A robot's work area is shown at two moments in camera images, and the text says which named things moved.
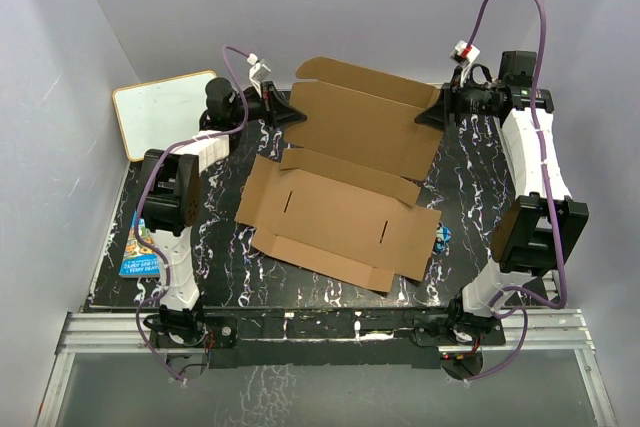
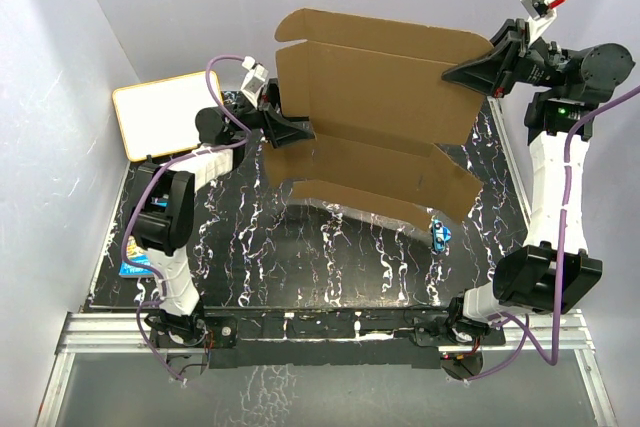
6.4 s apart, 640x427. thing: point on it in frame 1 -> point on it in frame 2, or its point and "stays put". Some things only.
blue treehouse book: x=139 y=260 stays put
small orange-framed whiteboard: x=159 y=114 stays put
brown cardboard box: x=342 y=199 -> x=390 y=131
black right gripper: x=450 y=100 -> x=498 y=69
